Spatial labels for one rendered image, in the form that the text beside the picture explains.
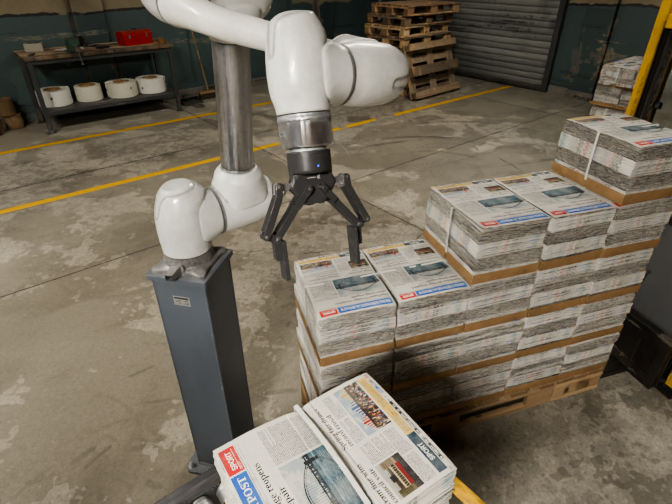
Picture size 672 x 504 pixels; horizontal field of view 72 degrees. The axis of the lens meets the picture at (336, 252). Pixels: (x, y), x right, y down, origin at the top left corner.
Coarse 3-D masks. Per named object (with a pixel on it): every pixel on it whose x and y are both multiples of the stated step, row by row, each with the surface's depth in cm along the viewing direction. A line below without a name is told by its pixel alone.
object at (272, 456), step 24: (264, 432) 92; (288, 432) 93; (216, 456) 88; (240, 456) 88; (264, 456) 88; (288, 456) 88; (312, 456) 88; (240, 480) 84; (264, 480) 84; (288, 480) 84; (312, 480) 84
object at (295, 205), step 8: (304, 192) 77; (296, 200) 80; (304, 200) 78; (288, 208) 79; (296, 208) 78; (288, 216) 78; (280, 224) 78; (288, 224) 78; (280, 232) 77; (280, 240) 78
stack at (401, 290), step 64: (320, 256) 186; (384, 256) 186; (320, 320) 153; (384, 320) 163; (448, 320) 174; (576, 320) 200; (320, 384) 172; (384, 384) 182; (448, 384) 194; (512, 384) 210
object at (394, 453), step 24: (360, 384) 103; (336, 408) 97; (360, 408) 97; (384, 408) 97; (336, 432) 93; (360, 432) 93; (384, 432) 92; (408, 432) 92; (360, 456) 88; (384, 456) 88; (408, 456) 88; (432, 456) 88; (384, 480) 84; (408, 480) 84; (432, 480) 84
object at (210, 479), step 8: (208, 472) 110; (216, 472) 110; (192, 480) 108; (200, 480) 108; (208, 480) 108; (216, 480) 108; (184, 488) 107; (192, 488) 107; (200, 488) 107; (208, 488) 107; (216, 488) 108; (168, 496) 105; (176, 496) 105; (184, 496) 105; (192, 496) 105; (200, 496) 105; (216, 496) 109
